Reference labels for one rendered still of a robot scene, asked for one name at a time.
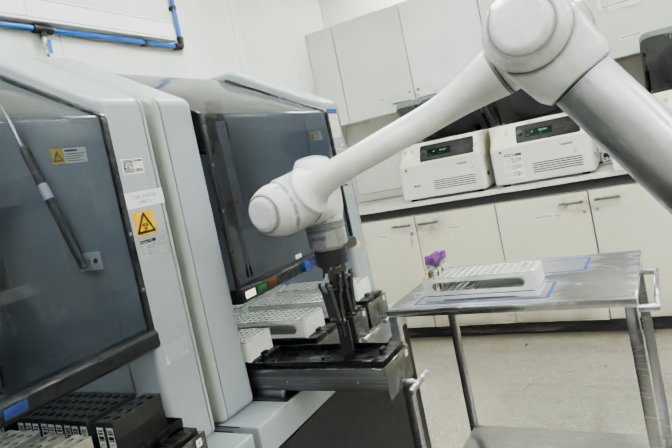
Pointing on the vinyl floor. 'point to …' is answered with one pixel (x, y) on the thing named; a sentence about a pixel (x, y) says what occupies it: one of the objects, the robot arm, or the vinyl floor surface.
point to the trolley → (630, 270)
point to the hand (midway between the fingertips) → (347, 333)
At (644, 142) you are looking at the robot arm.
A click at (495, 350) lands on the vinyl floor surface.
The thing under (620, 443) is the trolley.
